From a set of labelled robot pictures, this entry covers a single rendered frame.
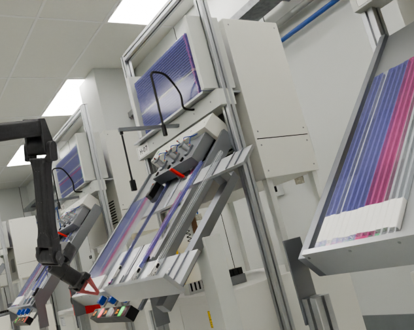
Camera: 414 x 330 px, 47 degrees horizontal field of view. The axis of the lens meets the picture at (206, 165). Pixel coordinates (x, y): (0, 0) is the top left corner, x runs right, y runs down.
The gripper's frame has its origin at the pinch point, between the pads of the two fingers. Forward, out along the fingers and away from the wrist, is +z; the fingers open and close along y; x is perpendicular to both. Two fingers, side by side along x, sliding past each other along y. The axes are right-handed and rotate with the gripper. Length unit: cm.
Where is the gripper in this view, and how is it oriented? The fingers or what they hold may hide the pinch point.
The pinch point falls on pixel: (96, 292)
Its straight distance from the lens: 189.7
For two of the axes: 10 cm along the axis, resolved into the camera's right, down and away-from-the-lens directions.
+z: 7.5, 5.9, 3.1
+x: -4.0, 7.7, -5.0
